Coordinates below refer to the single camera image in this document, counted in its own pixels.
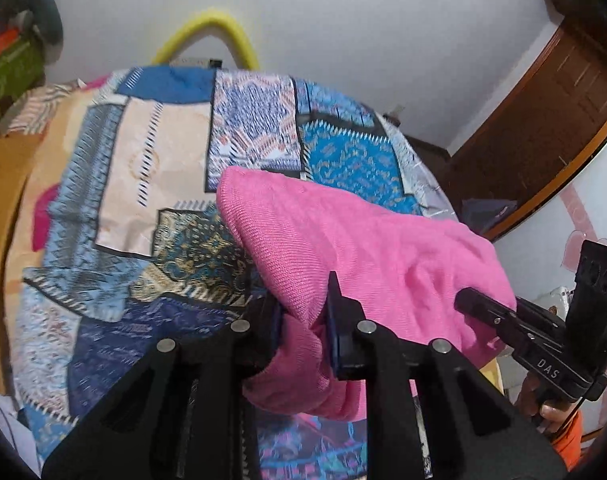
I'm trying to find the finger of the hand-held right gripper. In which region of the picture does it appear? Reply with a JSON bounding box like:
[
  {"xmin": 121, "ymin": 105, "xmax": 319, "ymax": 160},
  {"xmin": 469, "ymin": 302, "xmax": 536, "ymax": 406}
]
[
  {"xmin": 455, "ymin": 287, "xmax": 567, "ymax": 333},
  {"xmin": 491, "ymin": 317, "xmax": 539, "ymax": 361}
]

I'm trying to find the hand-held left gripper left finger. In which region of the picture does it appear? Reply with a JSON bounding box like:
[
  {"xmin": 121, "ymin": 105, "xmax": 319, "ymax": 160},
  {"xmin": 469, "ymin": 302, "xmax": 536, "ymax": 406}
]
[{"xmin": 41, "ymin": 295, "xmax": 284, "ymax": 480}]

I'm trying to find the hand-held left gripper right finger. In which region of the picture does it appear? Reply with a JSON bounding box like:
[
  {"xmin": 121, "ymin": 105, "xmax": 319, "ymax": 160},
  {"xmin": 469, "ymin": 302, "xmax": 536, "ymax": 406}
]
[{"xmin": 326, "ymin": 271, "xmax": 569, "ymax": 480}]

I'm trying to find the pink button cardigan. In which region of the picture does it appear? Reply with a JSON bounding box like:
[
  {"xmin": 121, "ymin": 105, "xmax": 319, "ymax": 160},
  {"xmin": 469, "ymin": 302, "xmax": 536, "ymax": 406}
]
[{"xmin": 216, "ymin": 166, "xmax": 517, "ymax": 421}]

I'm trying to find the person's right hand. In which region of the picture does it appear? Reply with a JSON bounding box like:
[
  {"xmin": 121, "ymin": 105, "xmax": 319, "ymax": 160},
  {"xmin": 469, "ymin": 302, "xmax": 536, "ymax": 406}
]
[{"xmin": 514, "ymin": 374, "xmax": 571, "ymax": 436}]

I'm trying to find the dark blue cloth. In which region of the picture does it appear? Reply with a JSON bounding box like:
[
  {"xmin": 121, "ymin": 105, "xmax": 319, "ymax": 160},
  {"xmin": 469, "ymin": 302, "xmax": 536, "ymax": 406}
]
[{"xmin": 461, "ymin": 197, "xmax": 518, "ymax": 236}]

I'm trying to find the grey checked sheet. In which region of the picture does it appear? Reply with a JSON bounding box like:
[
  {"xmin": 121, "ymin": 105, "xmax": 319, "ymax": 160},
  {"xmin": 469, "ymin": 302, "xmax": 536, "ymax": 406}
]
[{"xmin": 373, "ymin": 110, "xmax": 459, "ymax": 221}]

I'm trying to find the brown wooden door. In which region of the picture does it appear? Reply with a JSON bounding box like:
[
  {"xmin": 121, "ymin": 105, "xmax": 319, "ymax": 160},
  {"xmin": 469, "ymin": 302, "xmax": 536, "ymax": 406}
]
[{"xmin": 448, "ymin": 20, "xmax": 607, "ymax": 206}]

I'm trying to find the blue patchwork bed sheet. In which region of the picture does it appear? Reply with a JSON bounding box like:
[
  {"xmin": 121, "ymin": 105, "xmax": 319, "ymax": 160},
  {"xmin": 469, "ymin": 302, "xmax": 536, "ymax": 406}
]
[{"xmin": 8, "ymin": 65, "xmax": 459, "ymax": 480}]

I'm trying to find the peach patterned quilt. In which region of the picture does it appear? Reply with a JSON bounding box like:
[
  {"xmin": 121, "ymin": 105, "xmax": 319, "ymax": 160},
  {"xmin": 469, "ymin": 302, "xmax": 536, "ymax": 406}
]
[{"xmin": 0, "ymin": 80, "xmax": 114, "ymax": 261}]

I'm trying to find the wooden folding lap desk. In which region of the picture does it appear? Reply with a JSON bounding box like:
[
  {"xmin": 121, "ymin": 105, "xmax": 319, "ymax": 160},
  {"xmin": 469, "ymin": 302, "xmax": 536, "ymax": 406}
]
[{"xmin": 0, "ymin": 132, "xmax": 44, "ymax": 396}]

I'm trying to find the yellow foam tube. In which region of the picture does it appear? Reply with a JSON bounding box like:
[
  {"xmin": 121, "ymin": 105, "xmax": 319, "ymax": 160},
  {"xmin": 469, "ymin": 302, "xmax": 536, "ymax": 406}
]
[{"xmin": 154, "ymin": 10, "xmax": 262, "ymax": 71}]

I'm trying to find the green patterned storage bag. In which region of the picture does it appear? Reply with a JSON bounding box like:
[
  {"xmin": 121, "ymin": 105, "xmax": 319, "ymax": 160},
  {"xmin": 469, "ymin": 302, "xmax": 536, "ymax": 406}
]
[{"xmin": 0, "ymin": 42, "xmax": 47, "ymax": 121}]

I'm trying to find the grey plush toy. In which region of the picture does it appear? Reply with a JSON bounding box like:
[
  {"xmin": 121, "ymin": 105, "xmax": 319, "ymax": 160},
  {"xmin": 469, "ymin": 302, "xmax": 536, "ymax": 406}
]
[{"xmin": 18, "ymin": 0, "xmax": 64, "ymax": 66}]

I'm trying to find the orange box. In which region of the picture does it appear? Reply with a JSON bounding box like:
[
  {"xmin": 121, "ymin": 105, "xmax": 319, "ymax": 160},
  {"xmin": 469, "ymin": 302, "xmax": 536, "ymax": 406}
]
[{"xmin": 0, "ymin": 27, "xmax": 22, "ymax": 61}]

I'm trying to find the dark wooden bed frame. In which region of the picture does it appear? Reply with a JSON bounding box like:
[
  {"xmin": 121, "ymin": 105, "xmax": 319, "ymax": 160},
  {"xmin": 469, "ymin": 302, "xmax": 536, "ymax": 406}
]
[{"xmin": 383, "ymin": 115, "xmax": 451, "ymax": 161}]

